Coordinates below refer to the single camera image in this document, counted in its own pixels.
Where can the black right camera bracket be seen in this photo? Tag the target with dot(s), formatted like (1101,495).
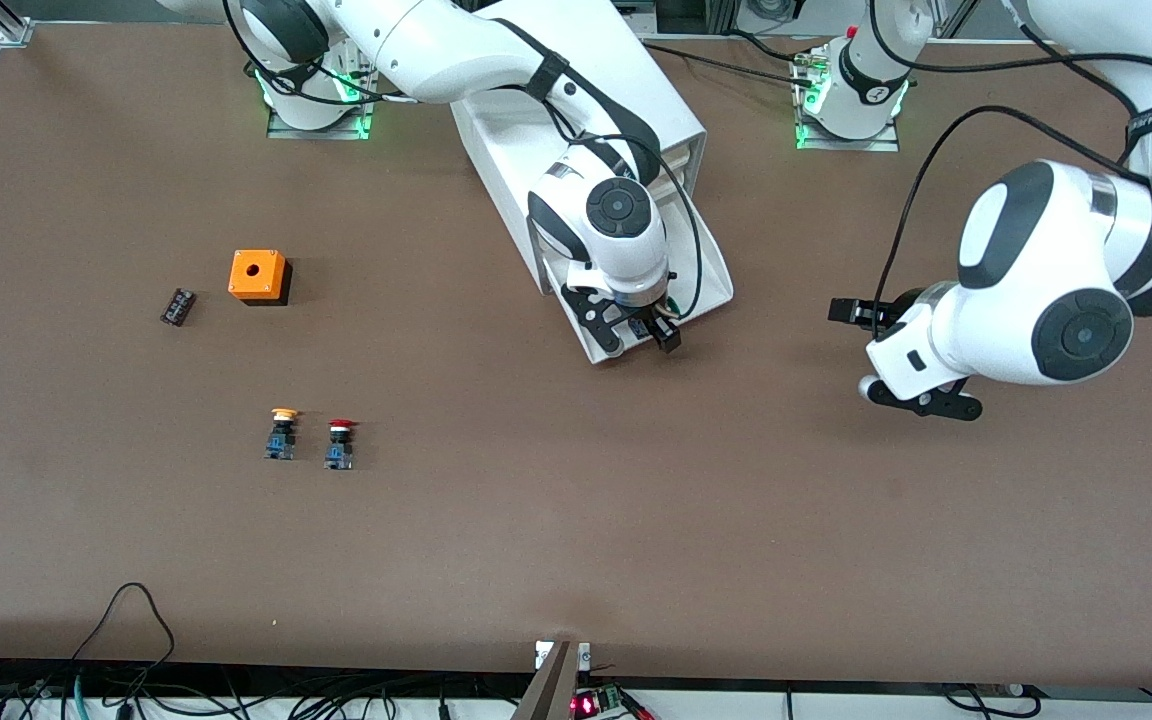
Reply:
(586,315)

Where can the black camera bracket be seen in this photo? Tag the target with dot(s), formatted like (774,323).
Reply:
(586,315)
(936,405)

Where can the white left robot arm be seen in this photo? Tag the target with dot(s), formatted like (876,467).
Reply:
(1036,260)

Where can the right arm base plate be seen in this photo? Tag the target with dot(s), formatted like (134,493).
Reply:
(316,130)

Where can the red push button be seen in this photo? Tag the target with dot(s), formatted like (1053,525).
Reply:
(339,450)

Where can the orange button box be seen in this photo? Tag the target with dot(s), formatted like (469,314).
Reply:
(256,272)

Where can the yellow push button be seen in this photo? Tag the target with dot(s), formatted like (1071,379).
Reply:
(281,440)

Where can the black left camera bracket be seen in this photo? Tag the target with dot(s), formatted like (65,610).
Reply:
(936,405)

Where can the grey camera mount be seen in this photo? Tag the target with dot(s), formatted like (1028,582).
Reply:
(556,680)

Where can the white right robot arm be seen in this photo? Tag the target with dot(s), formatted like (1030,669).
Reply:
(456,45)

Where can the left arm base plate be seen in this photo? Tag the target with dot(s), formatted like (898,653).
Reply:
(886,142)

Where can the circuit board with red light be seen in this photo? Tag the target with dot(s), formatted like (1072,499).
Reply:
(591,704)

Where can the black terminal block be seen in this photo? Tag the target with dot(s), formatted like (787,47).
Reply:
(178,307)

